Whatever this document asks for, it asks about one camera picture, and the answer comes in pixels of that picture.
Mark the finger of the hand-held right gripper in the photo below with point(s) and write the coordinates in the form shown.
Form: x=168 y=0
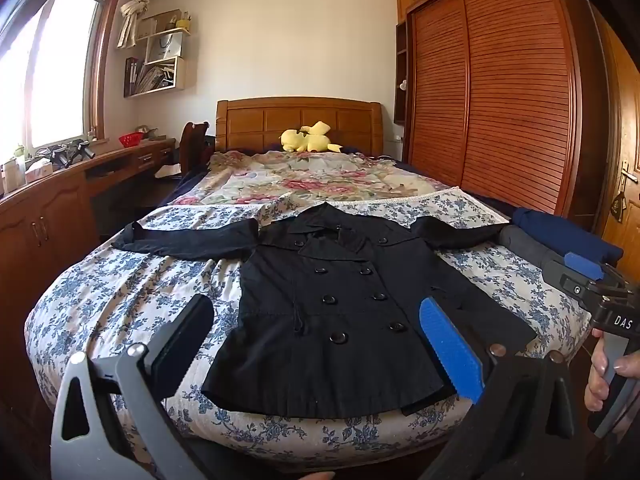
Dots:
x=572 y=282
x=585 y=264

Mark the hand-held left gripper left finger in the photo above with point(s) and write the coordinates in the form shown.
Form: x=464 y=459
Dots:
x=185 y=340

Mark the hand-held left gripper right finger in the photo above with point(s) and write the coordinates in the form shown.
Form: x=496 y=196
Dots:
x=450 y=345

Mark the black coat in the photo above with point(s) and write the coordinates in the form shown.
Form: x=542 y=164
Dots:
x=325 y=320

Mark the person's right hand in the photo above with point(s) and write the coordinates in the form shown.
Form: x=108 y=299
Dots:
x=596 y=370

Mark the folded navy cloth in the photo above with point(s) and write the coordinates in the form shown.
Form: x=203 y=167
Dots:
x=560 y=230

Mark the hanging door ornament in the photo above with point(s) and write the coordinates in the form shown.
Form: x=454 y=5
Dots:
x=618 y=206

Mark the blue floral bedspread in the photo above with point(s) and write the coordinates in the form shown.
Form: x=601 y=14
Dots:
x=125 y=310

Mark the wooden door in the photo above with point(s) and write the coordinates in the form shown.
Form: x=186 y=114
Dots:
x=625 y=135

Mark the wooden louvred wardrobe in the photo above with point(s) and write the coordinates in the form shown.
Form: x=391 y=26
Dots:
x=515 y=110

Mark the pink floral blanket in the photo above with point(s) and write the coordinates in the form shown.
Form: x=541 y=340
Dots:
x=280 y=180

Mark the wooden desk cabinet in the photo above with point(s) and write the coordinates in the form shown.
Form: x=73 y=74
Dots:
x=50 y=210

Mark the wooden chair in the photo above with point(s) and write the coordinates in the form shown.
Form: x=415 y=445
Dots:
x=192 y=140

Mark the red basket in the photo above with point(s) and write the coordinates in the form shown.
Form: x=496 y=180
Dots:
x=131 y=139

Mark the black tool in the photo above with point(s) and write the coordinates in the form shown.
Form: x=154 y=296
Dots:
x=62 y=155

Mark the wooden headboard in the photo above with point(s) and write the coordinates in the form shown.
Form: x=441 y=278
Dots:
x=260 y=125

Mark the yellow plush toy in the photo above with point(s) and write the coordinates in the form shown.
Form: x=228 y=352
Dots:
x=295 y=140

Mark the row of books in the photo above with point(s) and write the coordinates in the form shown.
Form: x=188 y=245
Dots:
x=147 y=77

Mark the white paper bag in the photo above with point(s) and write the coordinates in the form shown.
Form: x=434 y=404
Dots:
x=165 y=45

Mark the wood framed window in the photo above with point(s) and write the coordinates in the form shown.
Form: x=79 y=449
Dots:
x=55 y=70

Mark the knotted cream curtain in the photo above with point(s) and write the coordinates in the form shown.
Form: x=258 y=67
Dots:
x=137 y=7

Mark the cream wall shelf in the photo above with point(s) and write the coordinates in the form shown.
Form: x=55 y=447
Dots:
x=180 y=75

